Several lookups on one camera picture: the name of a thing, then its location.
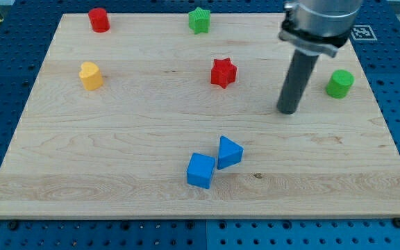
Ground green cylinder block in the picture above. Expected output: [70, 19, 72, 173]
[326, 69, 355, 99]

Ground red star block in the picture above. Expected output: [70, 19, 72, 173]
[210, 58, 237, 89]

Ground blue cube block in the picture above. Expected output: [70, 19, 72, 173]
[186, 153, 215, 189]

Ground yellow heart block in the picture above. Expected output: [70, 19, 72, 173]
[78, 62, 103, 90]

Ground black screw right front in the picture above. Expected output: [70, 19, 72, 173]
[392, 217, 400, 228]

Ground black screw left front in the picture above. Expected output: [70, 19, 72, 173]
[7, 220, 19, 231]

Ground red cylinder block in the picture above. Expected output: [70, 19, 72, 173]
[88, 8, 110, 33]

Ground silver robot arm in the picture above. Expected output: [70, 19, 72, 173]
[278, 0, 363, 58]

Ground green star block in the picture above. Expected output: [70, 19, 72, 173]
[188, 7, 210, 34]

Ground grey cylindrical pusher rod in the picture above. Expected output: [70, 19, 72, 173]
[276, 49, 319, 115]

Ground wooden board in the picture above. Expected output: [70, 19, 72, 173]
[0, 14, 400, 220]

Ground blue triangle block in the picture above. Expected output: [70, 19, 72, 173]
[217, 135, 244, 169]

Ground white fiducial marker tag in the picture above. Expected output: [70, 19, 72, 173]
[351, 24, 377, 41]

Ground black screw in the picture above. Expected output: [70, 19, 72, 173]
[7, 220, 19, 231]
[392, 217, 400, 228]

